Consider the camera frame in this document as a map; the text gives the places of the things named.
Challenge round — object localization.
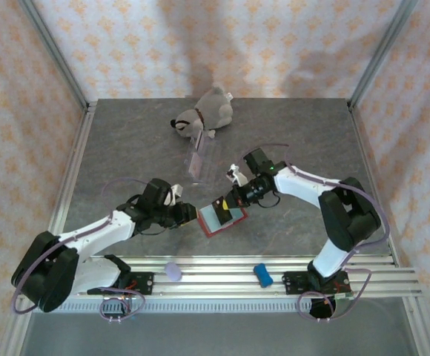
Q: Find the red framed card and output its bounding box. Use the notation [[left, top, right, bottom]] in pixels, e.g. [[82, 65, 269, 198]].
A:
[[196, 202, 248, 237]]

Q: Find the clear acrylic card stand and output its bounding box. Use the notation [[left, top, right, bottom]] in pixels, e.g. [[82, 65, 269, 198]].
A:
[[183, 129, 225, 186]]

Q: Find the lavender oval lump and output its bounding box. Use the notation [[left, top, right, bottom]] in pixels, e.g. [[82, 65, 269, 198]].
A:
[[164, 262, 183, 282]]

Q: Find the blue foam block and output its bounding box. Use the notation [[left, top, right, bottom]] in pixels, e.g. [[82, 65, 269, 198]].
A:
[[254, 262, 274, 289]]

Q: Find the grey white plush dog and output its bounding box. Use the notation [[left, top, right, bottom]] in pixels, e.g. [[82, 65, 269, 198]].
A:
[[169, 84, 235, 141]]

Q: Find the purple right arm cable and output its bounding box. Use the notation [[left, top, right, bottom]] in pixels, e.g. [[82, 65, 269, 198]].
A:
[[241, 142, 391, 323]]

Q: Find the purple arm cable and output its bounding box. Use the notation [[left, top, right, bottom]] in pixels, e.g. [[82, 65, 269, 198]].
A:
[[10, 177, 153, 322], [241, 142, 391, 323]]

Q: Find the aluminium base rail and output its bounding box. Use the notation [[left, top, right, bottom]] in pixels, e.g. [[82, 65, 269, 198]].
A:
[[16, 255, 423, 300]]

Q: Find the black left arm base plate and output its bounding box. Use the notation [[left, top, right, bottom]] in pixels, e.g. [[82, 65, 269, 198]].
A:
[[87, 271, 155, 297]]

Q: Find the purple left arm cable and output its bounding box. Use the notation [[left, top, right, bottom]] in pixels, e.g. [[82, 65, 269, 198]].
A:
[[10, 177, 153, 322]]

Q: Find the grey slotted cable duct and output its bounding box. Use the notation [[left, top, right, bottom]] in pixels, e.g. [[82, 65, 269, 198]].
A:
[[33, 300, 312, 313]]

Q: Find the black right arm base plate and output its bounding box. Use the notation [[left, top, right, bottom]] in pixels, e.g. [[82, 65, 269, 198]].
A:
[[283, 270, 351, 297]]

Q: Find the aluminium side rail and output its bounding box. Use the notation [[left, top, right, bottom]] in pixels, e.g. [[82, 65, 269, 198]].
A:
[[50, 99, 98, 260], [347, 99, 401, 268]]

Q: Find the aluminium frame post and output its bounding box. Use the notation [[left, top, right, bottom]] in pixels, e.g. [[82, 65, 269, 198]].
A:
[[348, 0, 422, 111], [16, 0, 90, 108]]

